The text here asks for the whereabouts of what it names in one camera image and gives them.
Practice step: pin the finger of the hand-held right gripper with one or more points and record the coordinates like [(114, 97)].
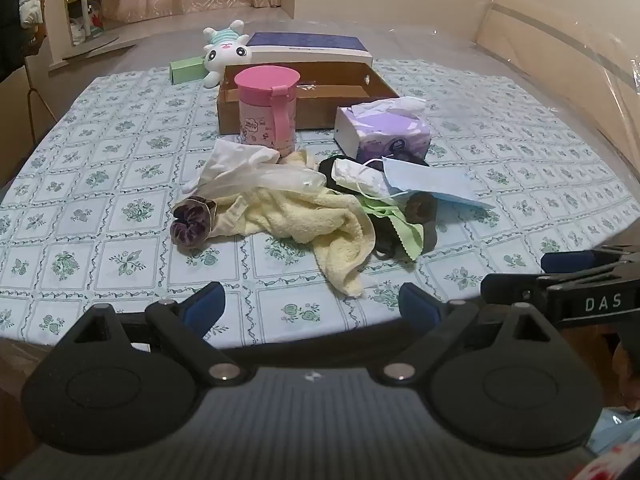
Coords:
[(512, 289), (567, 261)]

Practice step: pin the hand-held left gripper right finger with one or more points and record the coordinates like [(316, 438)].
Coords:
[(416, 306)]

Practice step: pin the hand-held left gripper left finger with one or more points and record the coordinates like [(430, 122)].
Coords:
[(205, 306)]

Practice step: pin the dark grey embroidered cloth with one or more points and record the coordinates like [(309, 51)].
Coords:
[(387, 242)]

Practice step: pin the green cleaning cloth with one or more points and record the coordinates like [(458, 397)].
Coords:
[(405, 235)]

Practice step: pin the purple scrunchie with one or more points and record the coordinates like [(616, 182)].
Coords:
[(190, 225)]

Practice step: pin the brown scrunchie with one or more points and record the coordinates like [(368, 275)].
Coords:
[(420, 206)]

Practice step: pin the blue face mask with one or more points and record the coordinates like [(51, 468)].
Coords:
[(425, 177)]

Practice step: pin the yellow towel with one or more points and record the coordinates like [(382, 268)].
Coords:
[(300, 215)]

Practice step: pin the white paper towel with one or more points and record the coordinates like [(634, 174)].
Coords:
[(350, 172)]

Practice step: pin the white tissue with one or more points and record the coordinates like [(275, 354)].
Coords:
[(225, 157)]

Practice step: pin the brown cardboard box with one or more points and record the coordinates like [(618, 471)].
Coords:
[(320, 116)]

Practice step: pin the light blue cloth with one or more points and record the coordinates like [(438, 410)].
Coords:
[(615, 427)]

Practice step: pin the red white printed cloth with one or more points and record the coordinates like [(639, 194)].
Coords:
[(610, 467)]

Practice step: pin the floral printed tablecloth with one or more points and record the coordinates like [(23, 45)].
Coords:
[(125, 160)]

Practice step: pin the purple tissue pack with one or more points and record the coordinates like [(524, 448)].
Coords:
[(390, 135)]

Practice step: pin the pink lidded cup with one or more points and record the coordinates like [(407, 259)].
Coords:
[(265, 110)]

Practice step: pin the plastic-covered headboard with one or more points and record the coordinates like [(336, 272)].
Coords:
[(550, 35)]

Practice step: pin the small green box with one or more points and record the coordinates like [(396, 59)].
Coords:
[(185, 70)]

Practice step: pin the white plush rabbit toy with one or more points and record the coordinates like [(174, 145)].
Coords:
[(225, 52)]

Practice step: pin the wooden coat rack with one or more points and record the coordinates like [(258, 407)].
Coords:
[(42, 105)]

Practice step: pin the blue and white flat box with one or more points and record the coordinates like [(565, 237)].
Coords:
[(305, 42)]

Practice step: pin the white floor stand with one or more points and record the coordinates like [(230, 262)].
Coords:
[(100, 41)]

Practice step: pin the brown jacket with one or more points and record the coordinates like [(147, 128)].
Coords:
[(40, 37)]

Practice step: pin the black jacket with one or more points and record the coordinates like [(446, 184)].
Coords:
[(10, 20)]

